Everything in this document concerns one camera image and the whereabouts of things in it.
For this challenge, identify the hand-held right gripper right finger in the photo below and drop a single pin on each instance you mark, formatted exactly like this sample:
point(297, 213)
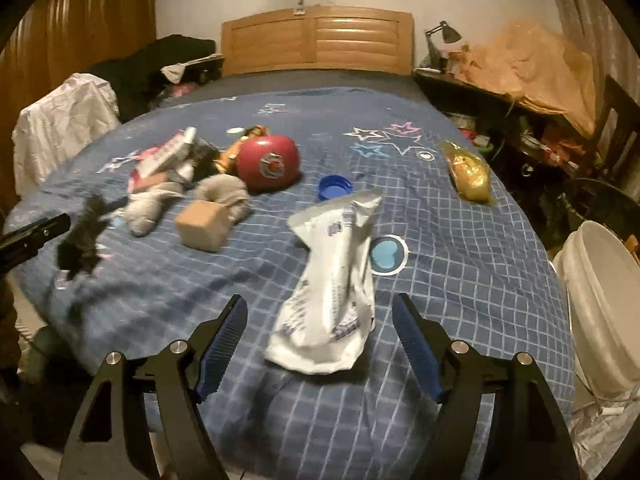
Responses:
point(417, 355)

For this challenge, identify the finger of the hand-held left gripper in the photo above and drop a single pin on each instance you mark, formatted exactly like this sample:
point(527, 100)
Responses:
point(35, 237)

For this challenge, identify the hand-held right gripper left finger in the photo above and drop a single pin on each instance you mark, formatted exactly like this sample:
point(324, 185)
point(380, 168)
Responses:
point(225, 345)

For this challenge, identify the black fuzzy item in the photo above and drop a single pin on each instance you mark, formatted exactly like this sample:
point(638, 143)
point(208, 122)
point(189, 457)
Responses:
point(82, 240)

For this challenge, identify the white plastic snack bag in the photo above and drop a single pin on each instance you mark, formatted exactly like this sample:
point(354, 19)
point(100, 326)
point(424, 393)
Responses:
point(327, 285)

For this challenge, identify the white plastic basin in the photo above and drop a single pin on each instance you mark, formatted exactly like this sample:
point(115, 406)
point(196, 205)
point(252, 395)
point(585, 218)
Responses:
point(600, 305)

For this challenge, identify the blue checked star blanket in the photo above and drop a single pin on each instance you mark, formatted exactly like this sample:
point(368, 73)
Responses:
point(425, 280)

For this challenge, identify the white crumpled cloth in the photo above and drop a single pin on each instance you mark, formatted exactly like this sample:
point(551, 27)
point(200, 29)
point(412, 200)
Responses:
point(60, 125)

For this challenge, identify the grey plush toy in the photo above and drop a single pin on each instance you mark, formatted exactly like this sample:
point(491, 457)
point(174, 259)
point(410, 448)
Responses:
point(150, 207)

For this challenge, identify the tan wooden block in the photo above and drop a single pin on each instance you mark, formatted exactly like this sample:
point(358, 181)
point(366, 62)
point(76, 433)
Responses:
point(200, 225)

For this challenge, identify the white and red tube box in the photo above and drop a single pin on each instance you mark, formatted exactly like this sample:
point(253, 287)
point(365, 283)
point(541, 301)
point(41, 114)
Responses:
point(162, 157)

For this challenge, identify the blue bottle cap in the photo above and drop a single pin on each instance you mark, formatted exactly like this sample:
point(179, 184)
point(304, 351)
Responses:
point(335, 187)

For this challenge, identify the red round ball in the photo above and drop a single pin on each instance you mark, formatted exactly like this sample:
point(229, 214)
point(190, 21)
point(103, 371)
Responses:
point(267, 162)

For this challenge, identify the gold snack packet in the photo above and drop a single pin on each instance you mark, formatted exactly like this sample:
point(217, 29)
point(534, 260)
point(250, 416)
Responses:
point(470, 175)

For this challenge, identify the orange toy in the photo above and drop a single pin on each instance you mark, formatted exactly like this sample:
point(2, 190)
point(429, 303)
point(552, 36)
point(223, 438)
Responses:
point(232, 152)

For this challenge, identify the black clothes pile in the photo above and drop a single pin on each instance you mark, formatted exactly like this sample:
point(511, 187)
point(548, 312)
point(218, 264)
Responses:
point(140, 70)

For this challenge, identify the brown wooden wardrobe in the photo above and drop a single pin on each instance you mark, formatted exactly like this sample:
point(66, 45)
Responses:
point(85, 20)

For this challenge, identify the dark wooden desk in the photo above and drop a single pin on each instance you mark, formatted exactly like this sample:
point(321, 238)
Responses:
point(450, 87)

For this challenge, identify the orange cloth cover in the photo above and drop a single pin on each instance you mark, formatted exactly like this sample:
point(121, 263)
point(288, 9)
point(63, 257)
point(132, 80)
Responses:
point(535, 70)

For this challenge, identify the dark wooden chair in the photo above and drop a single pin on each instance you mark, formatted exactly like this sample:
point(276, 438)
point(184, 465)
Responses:
point(617, 120)

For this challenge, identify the wooden bed headboard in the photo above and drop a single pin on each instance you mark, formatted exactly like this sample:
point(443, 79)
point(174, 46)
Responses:
point(320, 40)

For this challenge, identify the dark desk lamp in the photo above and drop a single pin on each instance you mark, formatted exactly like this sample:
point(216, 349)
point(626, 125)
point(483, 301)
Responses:
point(445, 32)

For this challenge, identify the patterned curtain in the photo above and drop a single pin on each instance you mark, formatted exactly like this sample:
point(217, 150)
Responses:
point(585, 5)

